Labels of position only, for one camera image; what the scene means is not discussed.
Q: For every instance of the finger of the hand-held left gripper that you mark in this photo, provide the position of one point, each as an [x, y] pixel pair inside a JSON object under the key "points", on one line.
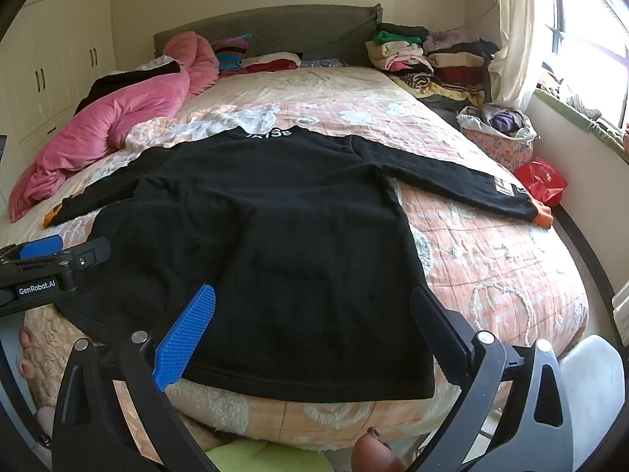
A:
{"points": [[42, 247], [93, 251]]}

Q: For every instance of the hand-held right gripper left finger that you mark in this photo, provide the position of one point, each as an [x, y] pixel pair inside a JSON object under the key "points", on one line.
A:
{"points": [[189, 339]]}

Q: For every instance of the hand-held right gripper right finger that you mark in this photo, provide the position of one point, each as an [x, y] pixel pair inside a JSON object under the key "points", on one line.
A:
{"points": [[442, 334]]}

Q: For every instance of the black sweater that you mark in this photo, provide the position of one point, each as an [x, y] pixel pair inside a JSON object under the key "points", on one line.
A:
{"points": [[275, 236]]}

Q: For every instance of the pile of folded clothes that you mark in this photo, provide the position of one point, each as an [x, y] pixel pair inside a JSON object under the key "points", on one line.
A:
{"points": [[432, 59]]}

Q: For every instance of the person's left hand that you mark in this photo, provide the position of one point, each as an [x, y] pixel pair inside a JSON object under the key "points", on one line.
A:
{"points": [[27, 338]]}

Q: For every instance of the person's right hand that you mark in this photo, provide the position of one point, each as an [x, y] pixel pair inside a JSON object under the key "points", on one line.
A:
{"points": [[376, 455]]}

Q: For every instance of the bed with peach bedspread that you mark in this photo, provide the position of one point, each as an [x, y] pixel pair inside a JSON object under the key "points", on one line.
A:
{"points": [[491, 265]]}

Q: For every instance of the pink quilt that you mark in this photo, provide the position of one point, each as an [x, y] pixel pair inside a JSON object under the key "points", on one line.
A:
{"points": [[98, 123]]}

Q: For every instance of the person's green clothing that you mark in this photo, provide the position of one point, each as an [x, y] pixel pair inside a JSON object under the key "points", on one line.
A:
{"points": [[260, 458]]}

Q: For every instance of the black cloth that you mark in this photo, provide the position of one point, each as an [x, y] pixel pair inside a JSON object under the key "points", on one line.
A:
{"points": [[113, 83]]}

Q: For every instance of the red plastic bag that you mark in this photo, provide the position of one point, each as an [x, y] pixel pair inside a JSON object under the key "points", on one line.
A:
{"points": [[540, 179]]}

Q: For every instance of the patterned laundry basket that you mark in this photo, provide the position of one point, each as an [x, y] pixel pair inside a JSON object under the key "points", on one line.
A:
{"points": [[496, 150]]}

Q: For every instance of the cream wardrobe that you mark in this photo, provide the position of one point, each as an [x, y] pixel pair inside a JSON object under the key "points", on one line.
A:
{"points": [[59, 49]]}

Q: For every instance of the purple cloth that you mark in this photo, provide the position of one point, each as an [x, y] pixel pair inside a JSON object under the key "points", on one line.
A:
{"points": [[503, 120]]}

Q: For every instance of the green windowsill mat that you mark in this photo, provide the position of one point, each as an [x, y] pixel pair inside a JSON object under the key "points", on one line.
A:
{"points": [[580, 118]]}

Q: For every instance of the blue patterned cloth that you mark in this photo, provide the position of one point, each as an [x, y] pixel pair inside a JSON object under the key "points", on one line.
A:
{"points": [[322, 63]]}

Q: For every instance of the grey-green headboard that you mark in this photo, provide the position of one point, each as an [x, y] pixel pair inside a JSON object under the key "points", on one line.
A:
{"points": [[295, 29]]}

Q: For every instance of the cream curtain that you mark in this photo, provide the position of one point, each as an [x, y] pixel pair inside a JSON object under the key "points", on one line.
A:
{"points": [[516, 34]]}

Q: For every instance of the window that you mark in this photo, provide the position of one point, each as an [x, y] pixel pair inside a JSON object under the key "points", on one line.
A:
{"points": [[589, 19]]}

